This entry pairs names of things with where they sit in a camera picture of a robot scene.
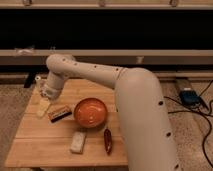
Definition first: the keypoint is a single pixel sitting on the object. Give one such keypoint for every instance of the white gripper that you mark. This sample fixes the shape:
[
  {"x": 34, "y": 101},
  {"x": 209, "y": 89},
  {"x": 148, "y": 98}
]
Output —
[{"x": 49, "y": 92}]

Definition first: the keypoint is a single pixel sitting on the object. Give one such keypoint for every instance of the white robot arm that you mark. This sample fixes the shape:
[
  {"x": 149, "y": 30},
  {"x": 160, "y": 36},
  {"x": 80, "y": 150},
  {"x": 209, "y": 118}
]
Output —
[{"x": 142, "y": 113}]

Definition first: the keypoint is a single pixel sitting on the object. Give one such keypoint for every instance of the brown black snack bar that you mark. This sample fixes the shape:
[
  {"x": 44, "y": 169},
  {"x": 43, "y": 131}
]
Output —
[{"x": 59, "y": 113}]

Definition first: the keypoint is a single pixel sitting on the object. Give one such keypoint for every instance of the orange bowl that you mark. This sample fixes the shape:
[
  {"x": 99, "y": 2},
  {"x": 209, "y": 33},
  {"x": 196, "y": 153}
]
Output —
[{"x": 90, "y": 112}]

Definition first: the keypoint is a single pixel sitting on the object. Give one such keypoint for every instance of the wooden table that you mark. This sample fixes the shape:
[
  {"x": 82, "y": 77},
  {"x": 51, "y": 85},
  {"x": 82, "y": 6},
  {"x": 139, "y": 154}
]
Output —
[{"x": 41, "y": 143}]

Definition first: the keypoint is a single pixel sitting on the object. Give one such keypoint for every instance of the white sponge block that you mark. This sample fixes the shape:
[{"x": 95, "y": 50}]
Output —
[{"x": 78, "y": 141}]

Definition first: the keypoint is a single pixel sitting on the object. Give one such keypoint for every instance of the dark red chili pepper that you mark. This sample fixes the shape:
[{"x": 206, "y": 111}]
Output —
[{"x": 108, "y": 141}]

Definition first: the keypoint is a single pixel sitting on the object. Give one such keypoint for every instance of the blue power adapter box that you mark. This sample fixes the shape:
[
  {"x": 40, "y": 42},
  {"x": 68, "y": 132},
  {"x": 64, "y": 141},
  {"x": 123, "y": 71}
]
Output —
[{"x": 189, "y": 97}]

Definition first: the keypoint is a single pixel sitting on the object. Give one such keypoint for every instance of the grey rail beam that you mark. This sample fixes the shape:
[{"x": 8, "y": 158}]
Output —
[{"x": 110, "y": 57}]

